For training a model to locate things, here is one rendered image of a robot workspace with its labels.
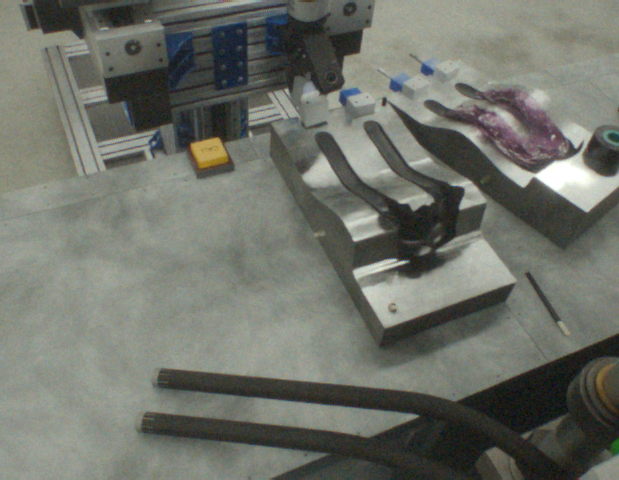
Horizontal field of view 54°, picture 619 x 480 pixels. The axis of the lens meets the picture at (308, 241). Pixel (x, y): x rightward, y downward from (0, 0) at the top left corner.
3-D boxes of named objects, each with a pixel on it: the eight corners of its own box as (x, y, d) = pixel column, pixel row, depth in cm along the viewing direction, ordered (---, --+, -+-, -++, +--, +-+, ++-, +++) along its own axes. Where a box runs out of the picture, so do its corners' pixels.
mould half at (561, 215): (380, 117, 140) (389, 77, 131) (453, 78, 152) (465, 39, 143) (563, 250, 117) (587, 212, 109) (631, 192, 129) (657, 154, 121)
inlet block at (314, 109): (281, 83, 127) (280, 64, 122) (303, 76, 128) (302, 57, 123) (305, 127, 121) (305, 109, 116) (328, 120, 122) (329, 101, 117)
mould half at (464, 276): (269, 155, 129) (270, 103, 118) (376, 129, 137) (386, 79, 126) (379, 347, 101) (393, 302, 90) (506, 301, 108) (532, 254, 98)
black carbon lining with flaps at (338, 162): (308, 142, 122) (312, 104, 115) (378, 125, 127) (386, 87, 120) (391, 271, 102) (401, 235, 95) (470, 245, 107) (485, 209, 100)
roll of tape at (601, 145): (600, 167, 117) (608, 153, 114) (579, 140, 122) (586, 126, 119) (635, 162, 119) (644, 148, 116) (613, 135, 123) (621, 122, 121)
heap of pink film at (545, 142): (434, 117, 131) (442, 87, 126) (484, 88, 140) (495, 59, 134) (531, 185, 120) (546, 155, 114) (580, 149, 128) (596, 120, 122)
